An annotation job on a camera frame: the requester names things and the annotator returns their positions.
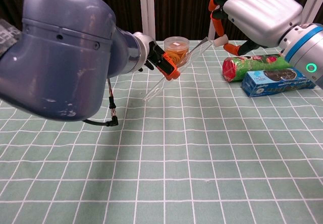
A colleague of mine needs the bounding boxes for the green checked tablecloth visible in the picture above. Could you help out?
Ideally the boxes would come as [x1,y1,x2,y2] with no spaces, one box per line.
[0,39,323,224]

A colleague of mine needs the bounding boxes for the green chips can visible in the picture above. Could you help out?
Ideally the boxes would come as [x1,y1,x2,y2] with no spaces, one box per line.
[222,53,293,83]

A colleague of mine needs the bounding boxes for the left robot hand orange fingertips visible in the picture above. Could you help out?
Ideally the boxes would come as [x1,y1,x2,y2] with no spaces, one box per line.
[137,40,181,81]

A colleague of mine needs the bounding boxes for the white frame post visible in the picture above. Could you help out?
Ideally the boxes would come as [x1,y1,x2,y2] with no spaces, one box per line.
[208,0,224,40]
[300,0,323,27]
[139,0,156,41]

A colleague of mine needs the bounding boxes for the clear jar with orange contents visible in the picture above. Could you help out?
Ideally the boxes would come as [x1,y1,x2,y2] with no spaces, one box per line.
[163,35,190,68]

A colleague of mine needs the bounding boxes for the transparent glass test tube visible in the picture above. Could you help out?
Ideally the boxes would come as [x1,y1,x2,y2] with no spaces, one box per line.
[142,36,212,103]

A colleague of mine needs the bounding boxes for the blue cookie box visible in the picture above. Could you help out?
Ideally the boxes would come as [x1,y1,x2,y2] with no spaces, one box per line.
[241,67,317,98]

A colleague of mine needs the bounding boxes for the small white rubber stopper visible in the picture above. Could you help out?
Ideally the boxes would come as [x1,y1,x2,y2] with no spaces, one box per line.
[212,35,228,47]

